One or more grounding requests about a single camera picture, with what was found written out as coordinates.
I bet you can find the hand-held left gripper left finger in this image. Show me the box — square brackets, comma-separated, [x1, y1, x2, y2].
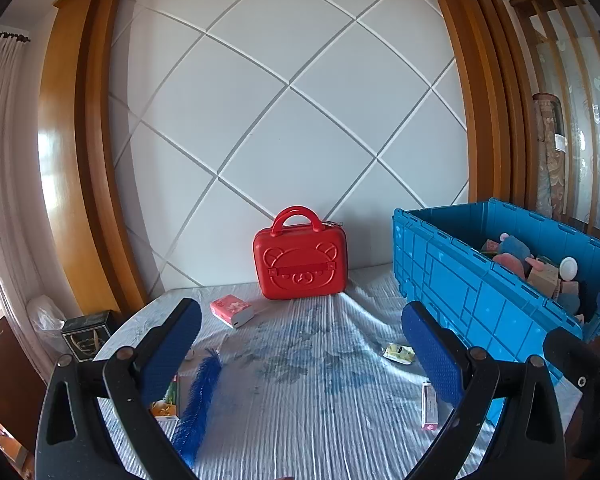
[34, 298, 203, 480]

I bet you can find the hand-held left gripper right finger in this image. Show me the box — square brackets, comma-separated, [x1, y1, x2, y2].
[401, 301, 567, 480]

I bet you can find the small yellow green packet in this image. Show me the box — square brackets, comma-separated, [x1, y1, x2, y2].
[382, 342, 417, 365]

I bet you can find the blue feather brush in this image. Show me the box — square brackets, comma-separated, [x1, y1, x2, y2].
[171, 347, 224, 463]

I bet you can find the green and orange box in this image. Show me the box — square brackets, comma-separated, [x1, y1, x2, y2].
[149, 372, 181, 421]

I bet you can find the pink and white tube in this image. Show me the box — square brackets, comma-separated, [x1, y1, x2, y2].
[421, 382, 440, 431]

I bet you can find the pink tissue pack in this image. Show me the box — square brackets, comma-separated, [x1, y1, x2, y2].
[210, 296, 255, 329]

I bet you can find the blue plastic crate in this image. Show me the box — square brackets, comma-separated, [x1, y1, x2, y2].
[392, 199, 600, 426]

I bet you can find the striped cloth covered desktop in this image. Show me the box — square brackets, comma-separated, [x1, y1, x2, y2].
[92, 265, 581, 480]

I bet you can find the beige box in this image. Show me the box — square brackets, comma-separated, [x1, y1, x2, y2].
[527, 267, 561, 298]

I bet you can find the dark box on floor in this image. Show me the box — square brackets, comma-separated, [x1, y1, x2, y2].
[61, 310, 122, 363]

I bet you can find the pink plush toy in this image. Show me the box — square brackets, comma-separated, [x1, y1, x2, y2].
[492, 252, 531, 278]

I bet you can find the blue plush toy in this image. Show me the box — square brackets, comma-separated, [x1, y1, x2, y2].
[497, 232, 533, 261]

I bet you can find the white plastic bag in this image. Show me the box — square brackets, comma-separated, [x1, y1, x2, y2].
[26, 294, 68, 346]

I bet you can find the rolled patterned carpet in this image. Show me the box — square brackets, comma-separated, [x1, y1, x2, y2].
[532, 92, 567, 221]

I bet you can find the small red bear suitcase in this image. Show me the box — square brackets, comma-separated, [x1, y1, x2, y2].
[253, 206, 347, 302]

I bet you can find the white curtain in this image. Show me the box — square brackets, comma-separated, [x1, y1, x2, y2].
[0, 32, 46, 376]

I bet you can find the wooden wall pilaster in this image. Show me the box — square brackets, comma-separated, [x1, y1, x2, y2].
[39, 0, 148, 318]
[422, 0, 538, 211]

